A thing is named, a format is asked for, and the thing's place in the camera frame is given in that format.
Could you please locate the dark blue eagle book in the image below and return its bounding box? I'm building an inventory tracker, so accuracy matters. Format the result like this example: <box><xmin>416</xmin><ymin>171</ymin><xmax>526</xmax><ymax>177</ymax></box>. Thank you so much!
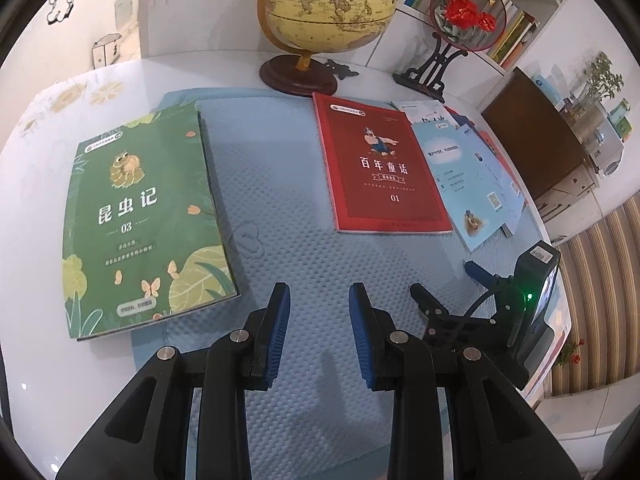
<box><xmin>454</xmin><ymin>114</ymin><xmax>500</xmax><ymax>157</ymax></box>

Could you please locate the potted plant in grey vase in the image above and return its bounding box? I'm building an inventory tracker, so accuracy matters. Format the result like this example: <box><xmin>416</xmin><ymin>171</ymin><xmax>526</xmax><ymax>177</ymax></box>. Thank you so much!
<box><xmin>569</xmin><ymin>51</ymin><xmax>626</xmax><ymax>143</ymax></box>

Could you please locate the dark wooden cabinet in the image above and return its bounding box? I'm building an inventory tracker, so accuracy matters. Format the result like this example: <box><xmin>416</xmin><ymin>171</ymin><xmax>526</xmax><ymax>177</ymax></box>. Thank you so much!
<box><xmin>482</xmin><ymin>68</ymin><xmax>594</xmax><ymax>204</ymax></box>

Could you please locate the coral red book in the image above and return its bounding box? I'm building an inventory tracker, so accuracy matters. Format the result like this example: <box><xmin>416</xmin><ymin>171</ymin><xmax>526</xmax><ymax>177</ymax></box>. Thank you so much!
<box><xmin>446</xmin><ymin>106</ymin><xmax>522</xmax><ymax>196</ymax></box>

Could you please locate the red fairy tale book 01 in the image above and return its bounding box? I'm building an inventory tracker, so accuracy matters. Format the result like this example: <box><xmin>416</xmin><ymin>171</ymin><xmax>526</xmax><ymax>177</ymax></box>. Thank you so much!
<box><xmin>312</xmin><ymin>93</ymin><xmax>452</xmax><ymax>234</ymax></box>

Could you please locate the blue quilted table mat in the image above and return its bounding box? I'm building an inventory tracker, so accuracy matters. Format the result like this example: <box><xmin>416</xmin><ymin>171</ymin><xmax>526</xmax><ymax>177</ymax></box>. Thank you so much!
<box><xmin>131</xmin><ymin>88</ymin><xmax>541</xmax><ymax>479</ymax></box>

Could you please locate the antique yellow desk globe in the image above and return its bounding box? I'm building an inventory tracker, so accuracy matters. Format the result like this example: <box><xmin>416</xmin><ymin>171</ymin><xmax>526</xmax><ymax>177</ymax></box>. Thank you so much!
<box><xmin>256</xmin><ymin>0</ymin><xmax>396</xmax><ymax>96</ymax></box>

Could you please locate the small black metal ornament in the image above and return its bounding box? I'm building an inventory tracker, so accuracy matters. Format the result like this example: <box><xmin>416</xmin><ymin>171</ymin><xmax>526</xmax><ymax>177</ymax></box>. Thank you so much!
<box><xmin>324</xmin><ymin>58</ymin><xmax>359</xmax><ymax>80</ymax></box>

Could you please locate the round embroidered fan on stand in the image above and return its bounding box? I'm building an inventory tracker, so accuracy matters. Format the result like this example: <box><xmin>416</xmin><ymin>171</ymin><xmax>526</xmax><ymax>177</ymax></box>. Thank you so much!
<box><xmin>393</xmin><ymin>0</ymin><xmax>506</xmax><ymax>103</ymax></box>

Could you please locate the small green floor plant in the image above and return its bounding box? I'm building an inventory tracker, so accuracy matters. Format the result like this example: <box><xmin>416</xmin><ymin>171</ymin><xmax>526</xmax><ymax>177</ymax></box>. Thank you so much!
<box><xmin>554</xmin><ymin>338</ymin><xmax>586</xmax><ymax>367</ymax></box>

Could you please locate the light blue bottom book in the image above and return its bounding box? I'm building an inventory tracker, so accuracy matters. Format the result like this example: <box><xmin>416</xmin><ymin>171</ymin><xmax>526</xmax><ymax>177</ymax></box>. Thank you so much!
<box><xmin>412</xmin><ymin>122</ymin><xmax>525</xmax><ymax>252</ymax></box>

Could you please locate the green insect book 03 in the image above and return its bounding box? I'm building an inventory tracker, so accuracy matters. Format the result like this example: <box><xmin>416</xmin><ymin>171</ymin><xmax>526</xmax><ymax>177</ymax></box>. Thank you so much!
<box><xmin>62</xmin><ymin>103</ymin><xmax>239</xmax><ymax>340</ymax></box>

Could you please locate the black camera cable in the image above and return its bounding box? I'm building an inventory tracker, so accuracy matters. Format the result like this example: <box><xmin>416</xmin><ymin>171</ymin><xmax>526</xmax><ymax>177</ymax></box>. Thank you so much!
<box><xmin>449</xmin><ymin>286</ymin><xmax>501</xmax><ymax>331</ymax></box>

